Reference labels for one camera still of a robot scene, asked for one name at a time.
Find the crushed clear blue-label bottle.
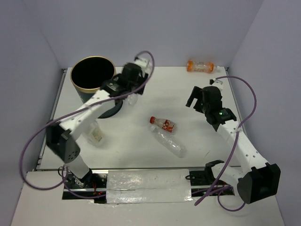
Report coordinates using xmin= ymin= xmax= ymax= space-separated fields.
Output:
xmin=124 ymin=93 xmax=138 ymax=106

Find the red cap red-label bottle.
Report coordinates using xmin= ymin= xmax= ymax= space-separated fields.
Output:
xmin=150 ymin=116 xmax=176 ymax=133

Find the long clear plastic bottle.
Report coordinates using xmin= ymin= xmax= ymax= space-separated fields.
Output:
xmin=149 ymin=126 xmax=187 ymax=158

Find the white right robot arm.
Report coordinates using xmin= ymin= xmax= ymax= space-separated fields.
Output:
xmin=186 ymin=86 xmax=281 ymax=204

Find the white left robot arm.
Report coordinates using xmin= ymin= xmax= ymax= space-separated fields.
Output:
xmin=46 ymin=58 xmax=154 ymax=188

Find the black bin with gold rim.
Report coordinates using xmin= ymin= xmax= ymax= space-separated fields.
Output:
xmin=70 ymin=55 xmax=124 ymax=119

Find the orange label plastic bottle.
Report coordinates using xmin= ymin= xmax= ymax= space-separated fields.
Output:
xmin=186 ymin=60 xmax=220 ymax=73

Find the square clear white-cap bottle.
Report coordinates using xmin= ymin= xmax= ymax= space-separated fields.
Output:
xmin=83 ymin=120 xmax=103 ymax=146

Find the silver foil tape sheet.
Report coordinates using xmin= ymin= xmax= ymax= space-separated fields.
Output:
xmin=106 ymin=169 xmax=192 ymax=204

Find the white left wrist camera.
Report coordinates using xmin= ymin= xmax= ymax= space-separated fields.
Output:
xmin=134 ymin=56 xmax=151 ymax=71

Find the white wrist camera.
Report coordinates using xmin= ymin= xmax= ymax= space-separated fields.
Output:
xmin=209 ymin=79 xmax=223 ymax=91
xmin=134 ymin=56 xmax=151 ymax=71

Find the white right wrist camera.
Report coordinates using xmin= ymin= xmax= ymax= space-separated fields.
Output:
xmin=209 ymin=79 xmax=223 ymax=91

